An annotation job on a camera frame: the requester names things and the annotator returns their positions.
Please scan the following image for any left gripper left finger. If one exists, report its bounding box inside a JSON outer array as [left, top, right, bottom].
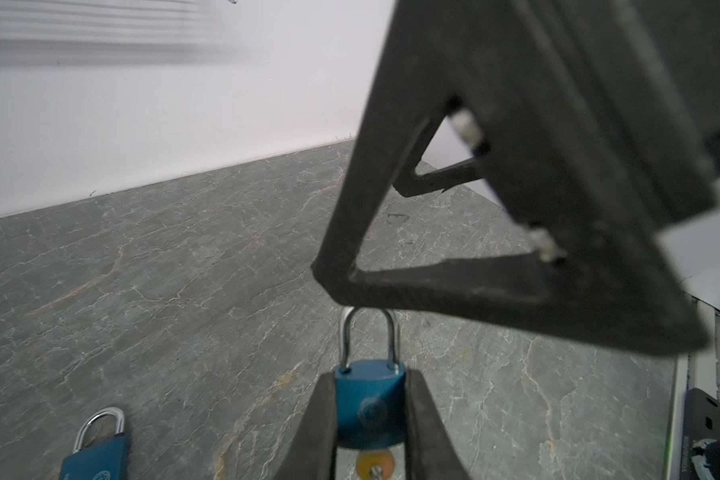
[[274, 372, 338, 480]]

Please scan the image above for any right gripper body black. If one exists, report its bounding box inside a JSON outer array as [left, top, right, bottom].
[[515, 0, 720, 229]]

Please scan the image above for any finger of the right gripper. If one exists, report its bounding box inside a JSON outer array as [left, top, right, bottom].
[[312, 1, 710, 355], [393, 158, 482, 198]]

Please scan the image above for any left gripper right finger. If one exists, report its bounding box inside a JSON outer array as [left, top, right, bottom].
[[404, 369, 470, 480]]

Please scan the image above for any small silver key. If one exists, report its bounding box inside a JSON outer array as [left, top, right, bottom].
[[355, 449, 395, 480]]

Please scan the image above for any small blue padlock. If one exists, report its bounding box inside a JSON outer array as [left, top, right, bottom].
[[334, 307, 407, 450]]

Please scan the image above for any large blue padlock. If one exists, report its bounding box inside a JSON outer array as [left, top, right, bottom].
[[58, 407, 130, 480]]

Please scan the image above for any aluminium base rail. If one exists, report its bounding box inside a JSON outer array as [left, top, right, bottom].
[[662, 297, 720, 479]]

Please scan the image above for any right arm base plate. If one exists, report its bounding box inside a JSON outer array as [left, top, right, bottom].
[[679, 388, 720, 479]]

